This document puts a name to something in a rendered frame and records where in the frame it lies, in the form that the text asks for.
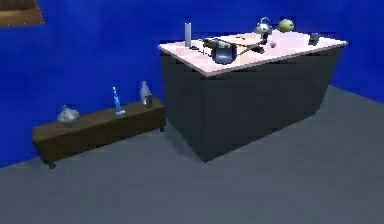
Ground dark kitchen island pale top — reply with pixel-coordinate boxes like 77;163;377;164
157;29;349;164

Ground clear glass bottle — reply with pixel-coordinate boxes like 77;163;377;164
139;80;153;106

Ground dark blue round pot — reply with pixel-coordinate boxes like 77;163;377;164
210;45;238;66

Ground grey dark elongated object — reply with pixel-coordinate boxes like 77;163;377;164
202;37;232;50

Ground blue slim bottle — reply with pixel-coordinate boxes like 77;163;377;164
112;86;127;116

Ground grey tall cylinder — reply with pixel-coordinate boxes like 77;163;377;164
184;22;193;48

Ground brown low wooden bench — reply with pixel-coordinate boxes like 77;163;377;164
31;97;167;170

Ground silver kettle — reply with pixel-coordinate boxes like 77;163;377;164
254;16;274;42

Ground pale lumpy vase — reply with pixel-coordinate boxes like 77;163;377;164
56;104;81;126

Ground green round fruit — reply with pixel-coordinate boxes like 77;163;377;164
277;18;295;34

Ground dark mug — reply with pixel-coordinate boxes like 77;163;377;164
308;32;321;47

